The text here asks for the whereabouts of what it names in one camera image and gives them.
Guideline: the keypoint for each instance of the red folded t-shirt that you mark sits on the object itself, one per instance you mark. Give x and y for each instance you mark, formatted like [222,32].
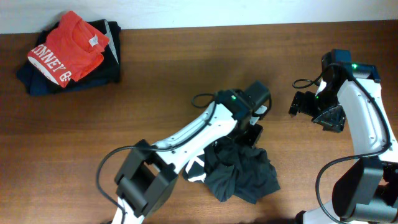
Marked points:
[71,51]

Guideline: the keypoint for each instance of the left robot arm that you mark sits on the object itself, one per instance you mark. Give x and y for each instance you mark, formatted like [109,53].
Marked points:
[149,173]

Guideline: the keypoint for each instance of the black folded shirt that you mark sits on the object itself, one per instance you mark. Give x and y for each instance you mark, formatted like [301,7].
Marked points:
[112,52]

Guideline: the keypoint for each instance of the dark green t-shirt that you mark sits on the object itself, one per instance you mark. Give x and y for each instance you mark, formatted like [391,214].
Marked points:
[229,168]

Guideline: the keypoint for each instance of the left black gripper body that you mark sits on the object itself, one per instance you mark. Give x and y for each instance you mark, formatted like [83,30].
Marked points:
[252,134]

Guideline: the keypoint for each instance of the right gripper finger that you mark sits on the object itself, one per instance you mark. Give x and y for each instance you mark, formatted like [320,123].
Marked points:
[332,119]
[303,103]

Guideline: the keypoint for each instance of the navy folded shirt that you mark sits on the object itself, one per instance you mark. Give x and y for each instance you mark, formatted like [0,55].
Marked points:
[37,85]

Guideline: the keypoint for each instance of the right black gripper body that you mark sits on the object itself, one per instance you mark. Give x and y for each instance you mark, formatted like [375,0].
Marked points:
[329,119]

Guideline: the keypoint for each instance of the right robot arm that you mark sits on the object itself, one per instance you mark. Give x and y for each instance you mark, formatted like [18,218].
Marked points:
[350,93]

